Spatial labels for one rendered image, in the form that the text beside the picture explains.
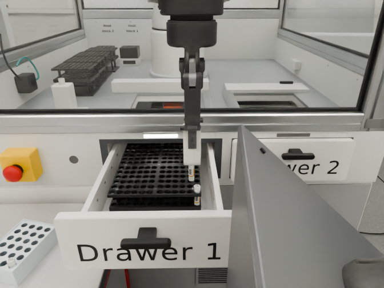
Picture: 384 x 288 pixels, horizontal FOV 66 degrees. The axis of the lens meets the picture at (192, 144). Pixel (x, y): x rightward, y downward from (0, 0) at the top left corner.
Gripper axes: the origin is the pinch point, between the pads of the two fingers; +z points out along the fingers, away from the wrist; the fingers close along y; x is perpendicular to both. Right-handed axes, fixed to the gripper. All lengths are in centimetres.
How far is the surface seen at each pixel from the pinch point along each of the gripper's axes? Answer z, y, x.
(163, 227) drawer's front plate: 9.6, 10.5, -4.7
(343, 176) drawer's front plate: 16.6, -16.2, 37.8
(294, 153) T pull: 8.6, -13.0, 23.4
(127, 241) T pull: 9.3, 13.7, -9.6
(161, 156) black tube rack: 9.7, -14.3, -6.9
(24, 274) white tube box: 23.2, 6.8, -31.3
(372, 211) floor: 97, -106, 116
